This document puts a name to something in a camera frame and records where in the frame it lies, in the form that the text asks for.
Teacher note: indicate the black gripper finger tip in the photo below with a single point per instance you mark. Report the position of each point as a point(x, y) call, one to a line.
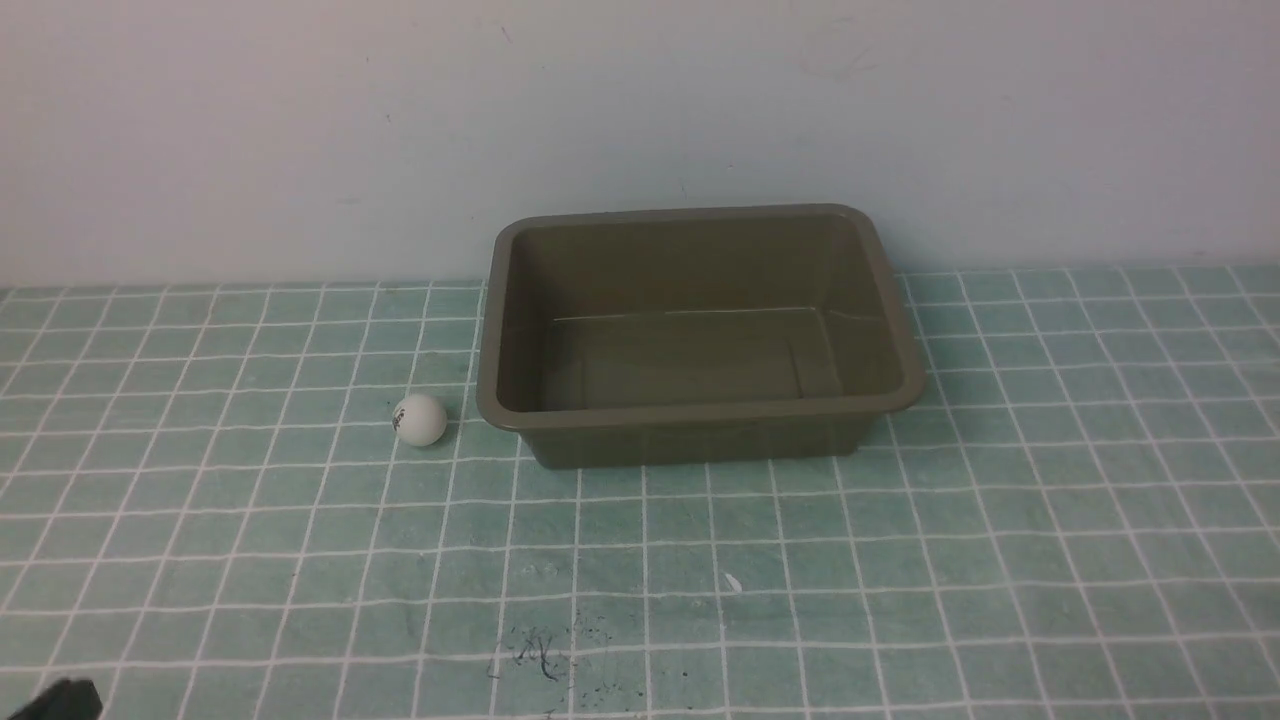
point(67, 699)

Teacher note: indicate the green checkered table mat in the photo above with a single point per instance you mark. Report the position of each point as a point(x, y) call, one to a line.
point(206, 511)

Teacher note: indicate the olive green plastic bin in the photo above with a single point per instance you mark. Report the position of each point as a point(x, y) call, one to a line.
point(681, 336)

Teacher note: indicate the white table-tennis ball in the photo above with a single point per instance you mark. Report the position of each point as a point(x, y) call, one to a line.
point(419, 420)

